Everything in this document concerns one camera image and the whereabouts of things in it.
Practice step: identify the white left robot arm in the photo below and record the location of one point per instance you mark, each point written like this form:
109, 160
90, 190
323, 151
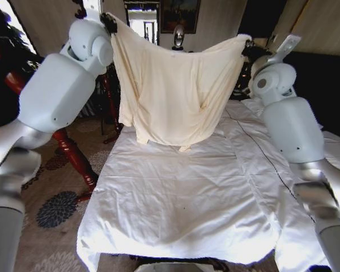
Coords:
54, 88

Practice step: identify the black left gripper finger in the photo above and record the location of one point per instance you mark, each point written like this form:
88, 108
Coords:
112, 29

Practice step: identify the white robot front shell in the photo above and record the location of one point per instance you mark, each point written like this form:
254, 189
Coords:
167, 268

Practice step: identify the round silver table mirror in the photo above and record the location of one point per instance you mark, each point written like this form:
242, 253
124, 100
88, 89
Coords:
178, 34

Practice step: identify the dark framed wall picture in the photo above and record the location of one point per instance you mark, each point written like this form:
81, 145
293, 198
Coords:
180, 15

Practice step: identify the dark headboard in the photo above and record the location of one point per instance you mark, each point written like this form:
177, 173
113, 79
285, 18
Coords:
323, 85

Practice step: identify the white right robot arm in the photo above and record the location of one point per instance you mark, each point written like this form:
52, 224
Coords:
292, 124

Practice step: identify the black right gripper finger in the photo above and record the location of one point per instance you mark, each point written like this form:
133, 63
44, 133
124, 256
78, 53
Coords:
247, 47

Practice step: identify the dark leafy plant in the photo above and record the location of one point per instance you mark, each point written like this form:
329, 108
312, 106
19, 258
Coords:
5, 31

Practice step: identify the floral patterned rug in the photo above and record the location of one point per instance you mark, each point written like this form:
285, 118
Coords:
59, 226

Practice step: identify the cream shirt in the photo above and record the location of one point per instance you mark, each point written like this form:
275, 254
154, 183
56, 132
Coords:
170, 93

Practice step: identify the white bed sheet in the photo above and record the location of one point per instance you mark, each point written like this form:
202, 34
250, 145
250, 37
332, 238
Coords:
181, 198

